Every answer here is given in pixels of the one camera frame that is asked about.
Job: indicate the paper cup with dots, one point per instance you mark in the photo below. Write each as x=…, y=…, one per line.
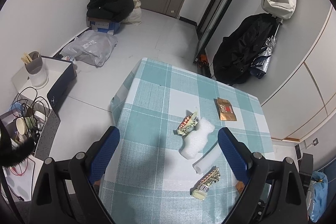
x=22, y=126

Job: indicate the blue plastic bag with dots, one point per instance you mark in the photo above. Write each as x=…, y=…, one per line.
x=319, y=197

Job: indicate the striped snack wrapper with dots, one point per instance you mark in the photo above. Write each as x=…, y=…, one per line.
x=206, y=183
x=187, y=124

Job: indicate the grey speckled box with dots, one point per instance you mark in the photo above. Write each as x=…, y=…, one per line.
x=48, y=134

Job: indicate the checked teal tablecloth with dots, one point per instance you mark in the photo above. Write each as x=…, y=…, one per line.
x=147, y=108

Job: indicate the beige tote bag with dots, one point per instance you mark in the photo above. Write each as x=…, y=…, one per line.
x=134, y=16

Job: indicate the black hanging jacket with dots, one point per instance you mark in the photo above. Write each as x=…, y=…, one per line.
x=236, y=56

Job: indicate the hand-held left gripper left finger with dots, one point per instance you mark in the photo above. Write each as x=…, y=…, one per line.
x=103, y=155

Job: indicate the white foam wrap piece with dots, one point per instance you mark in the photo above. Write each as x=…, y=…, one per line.
x=197, y=140

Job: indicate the black clothes pile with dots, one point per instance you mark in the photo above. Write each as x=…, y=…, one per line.
x=110, y=6

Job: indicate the brown snack packet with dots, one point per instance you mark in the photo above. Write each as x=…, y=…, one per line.
x=240, y=185
x=227, y=109

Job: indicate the dark blue shoe box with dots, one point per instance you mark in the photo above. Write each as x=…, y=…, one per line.
x=63, y=90

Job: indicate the bundle of wooden chopsticks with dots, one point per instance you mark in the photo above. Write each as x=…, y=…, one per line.
x=26, y=58

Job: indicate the orange object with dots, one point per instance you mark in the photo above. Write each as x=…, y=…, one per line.
x=203, y=59

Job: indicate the black metal frame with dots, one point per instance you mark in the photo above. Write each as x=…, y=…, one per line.
x=223, y=3

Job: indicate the wall socket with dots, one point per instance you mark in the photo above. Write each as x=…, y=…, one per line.
x=313, y=142

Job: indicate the grey plastic mailing bag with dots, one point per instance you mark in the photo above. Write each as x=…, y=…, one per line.
x=89, y=46

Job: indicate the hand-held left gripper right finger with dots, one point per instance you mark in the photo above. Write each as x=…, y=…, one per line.
x=232, y=155

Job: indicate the white foam tube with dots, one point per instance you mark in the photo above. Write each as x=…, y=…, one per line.
x=207, y=161

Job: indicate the black fuzzy cloth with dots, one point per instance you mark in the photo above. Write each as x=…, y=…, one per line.
x=15, y=153

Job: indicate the silver folded umbrella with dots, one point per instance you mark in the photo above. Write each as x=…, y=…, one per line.
x=265, y=58

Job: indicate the blue cardboard box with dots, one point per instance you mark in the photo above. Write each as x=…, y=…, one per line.
x=110, y=27

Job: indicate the white grey chopstick holder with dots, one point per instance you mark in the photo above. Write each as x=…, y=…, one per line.
x=38, y=74

